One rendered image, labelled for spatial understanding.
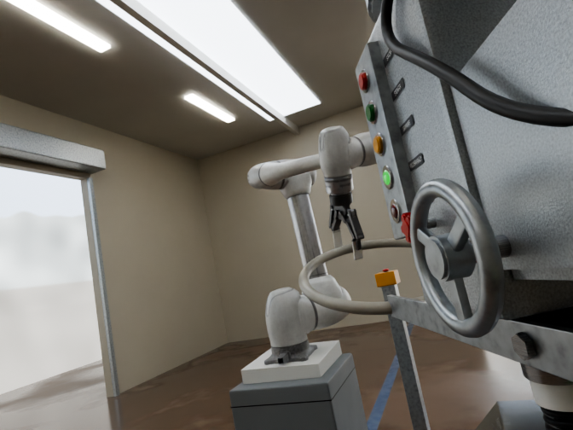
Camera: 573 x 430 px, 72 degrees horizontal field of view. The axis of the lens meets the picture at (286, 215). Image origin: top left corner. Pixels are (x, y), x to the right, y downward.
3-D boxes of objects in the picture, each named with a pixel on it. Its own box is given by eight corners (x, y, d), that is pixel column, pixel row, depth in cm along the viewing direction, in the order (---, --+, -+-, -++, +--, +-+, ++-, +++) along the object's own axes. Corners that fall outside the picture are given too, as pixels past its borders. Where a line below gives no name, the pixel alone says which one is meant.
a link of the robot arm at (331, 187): (332, 179, 123) (334, 197, 124) (357, 173, 126) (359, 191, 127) (319, 177, 131) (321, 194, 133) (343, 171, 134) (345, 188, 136)
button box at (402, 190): (431, 231, 53) (384, 38, 57) (413, 235, 53) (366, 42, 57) (411, 236, 61) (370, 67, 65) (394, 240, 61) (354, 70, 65)
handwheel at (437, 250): (627, 328, 30) (568, 139, 32) (500, 357, 29) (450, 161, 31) (507, 310, 45) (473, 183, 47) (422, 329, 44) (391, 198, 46)
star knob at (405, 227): (448, 235, 48) (440, 204, 48) (413, 242, 48) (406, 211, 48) (435, 238, 52) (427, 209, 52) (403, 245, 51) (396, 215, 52)
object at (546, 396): (620, 403, 45) (610, 371, 45) (562, 416, 44) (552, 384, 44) (572, 386, 51) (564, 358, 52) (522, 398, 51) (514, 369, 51)
